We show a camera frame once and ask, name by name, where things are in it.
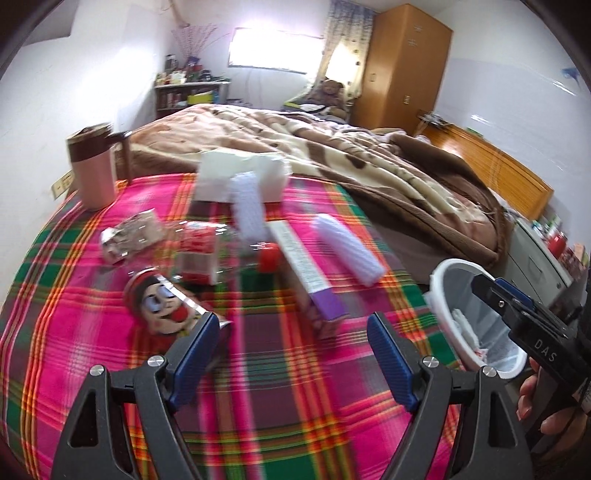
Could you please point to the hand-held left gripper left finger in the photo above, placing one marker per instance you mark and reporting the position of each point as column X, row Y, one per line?
column 194, row 355

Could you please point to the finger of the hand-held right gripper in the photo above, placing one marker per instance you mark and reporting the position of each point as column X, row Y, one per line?
column 515, row 293
column 491, row 293

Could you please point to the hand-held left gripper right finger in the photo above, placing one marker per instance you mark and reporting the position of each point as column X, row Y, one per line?
column 392, row 364

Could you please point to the white round waste bin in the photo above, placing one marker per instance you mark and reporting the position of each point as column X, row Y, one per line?
column 457, row 295

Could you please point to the red cartoon chip can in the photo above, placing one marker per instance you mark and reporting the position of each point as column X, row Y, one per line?
column 157, row 300

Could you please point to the plastic bottle with red cap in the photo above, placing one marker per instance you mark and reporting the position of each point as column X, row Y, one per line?
column 198, row 249

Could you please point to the lavender foam net sleeve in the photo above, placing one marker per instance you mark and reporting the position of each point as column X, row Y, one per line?
column 351, row 251

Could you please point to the silver wrapper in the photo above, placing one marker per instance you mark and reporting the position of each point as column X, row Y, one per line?
column 134, row 233

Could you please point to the white purple toothpaste box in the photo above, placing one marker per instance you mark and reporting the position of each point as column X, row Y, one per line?
column 300, row 263

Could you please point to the white foam net sleeve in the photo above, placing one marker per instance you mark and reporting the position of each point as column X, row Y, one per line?
column 249, row 207

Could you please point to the person's right hand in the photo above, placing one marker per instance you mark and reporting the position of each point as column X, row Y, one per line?
column 526, row 397

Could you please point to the grey nightstand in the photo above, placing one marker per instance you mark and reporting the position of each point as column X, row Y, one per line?
column 531, row 258

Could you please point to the red jar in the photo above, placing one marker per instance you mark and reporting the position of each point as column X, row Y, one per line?
column 556, row 244

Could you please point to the pink green plaid blanket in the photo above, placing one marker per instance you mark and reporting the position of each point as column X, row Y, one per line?
column 300, row 392

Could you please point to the wooden headboard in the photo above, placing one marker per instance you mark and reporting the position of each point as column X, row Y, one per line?
column 498, row 170

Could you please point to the brown beige fleece blanket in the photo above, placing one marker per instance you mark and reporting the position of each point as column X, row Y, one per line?
column 369, row 161

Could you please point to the white tissue pack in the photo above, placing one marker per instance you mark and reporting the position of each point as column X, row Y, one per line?
column 217, row 175

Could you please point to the power strip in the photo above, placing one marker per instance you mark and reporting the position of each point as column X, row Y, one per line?
column 434, row 119

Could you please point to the pink mug with brown lid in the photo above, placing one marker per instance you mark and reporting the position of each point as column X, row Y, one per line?
column 94, row 180

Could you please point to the wooden wardrobe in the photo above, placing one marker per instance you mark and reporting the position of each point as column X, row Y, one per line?
column 401, row 69

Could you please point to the small shelf unit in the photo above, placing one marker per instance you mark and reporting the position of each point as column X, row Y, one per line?
column 184, row 99

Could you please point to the brown teddy bear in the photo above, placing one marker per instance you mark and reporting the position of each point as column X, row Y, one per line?
column 328, row 92

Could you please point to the row of bottles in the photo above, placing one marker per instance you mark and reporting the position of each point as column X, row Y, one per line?
column 189, row 74

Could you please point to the patterned curtain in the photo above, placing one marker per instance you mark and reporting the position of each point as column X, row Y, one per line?
column 344, row 27

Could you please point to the dried branches in vase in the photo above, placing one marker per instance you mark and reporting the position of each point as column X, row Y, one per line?
column 189, row 46

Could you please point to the window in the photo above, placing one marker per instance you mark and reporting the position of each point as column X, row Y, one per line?
column 272, row 48

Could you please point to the wall socket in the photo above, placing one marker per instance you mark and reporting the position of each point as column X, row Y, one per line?
column 62, row 184

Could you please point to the cartoon wall stickers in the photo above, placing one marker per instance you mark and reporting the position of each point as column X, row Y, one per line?
column 571, row 76

